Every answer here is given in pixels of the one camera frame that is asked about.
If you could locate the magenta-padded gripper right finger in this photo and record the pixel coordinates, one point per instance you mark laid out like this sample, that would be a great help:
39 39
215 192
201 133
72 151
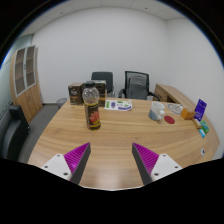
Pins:
165 165

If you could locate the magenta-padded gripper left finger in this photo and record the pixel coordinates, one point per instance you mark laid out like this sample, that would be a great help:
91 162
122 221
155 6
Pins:
56 165

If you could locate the clear bottle with dark label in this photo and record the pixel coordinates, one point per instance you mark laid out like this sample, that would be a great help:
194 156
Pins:
92 115

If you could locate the flat round red coaster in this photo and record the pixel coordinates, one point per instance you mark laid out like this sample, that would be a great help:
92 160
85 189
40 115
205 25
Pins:
169 120

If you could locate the small light blue box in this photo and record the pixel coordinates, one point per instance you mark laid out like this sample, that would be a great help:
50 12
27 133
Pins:
202 133

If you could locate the small yellow-brown box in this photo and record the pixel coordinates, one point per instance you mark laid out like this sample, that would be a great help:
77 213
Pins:
197 123

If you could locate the white and grey mug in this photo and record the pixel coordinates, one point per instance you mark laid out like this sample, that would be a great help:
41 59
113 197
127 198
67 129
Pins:
154 111

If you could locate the black leather armchair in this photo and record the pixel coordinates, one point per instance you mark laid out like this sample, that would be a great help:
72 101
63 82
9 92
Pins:
11 133

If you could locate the green flat box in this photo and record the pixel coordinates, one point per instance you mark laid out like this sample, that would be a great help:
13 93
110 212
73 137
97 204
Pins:
204 126

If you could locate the orange cardboard box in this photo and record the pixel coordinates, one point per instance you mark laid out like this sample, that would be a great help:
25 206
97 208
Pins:
187 114

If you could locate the grey waste bin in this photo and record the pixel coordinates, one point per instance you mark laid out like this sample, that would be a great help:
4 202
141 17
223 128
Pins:
61 102

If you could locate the purple packet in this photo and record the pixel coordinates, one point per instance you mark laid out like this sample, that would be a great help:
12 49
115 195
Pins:
200 109

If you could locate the wooden cabinet with glass doors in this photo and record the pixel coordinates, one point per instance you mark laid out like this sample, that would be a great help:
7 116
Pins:
28 103

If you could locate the black mesh office chair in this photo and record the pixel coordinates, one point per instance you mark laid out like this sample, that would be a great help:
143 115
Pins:
153 95

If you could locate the wooden side desk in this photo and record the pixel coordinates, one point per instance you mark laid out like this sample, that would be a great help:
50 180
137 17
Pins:
170 93

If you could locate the dark brown printed carton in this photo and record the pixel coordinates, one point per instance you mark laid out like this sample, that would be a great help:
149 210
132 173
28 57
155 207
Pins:
75 94

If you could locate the white sheet with coloured stickers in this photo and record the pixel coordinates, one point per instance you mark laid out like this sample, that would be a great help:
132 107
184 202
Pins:
118 105

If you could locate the black carton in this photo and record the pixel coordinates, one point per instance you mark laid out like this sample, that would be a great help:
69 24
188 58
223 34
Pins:
102 93

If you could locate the black padded office chair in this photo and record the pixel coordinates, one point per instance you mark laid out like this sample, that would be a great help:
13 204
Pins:
104 77

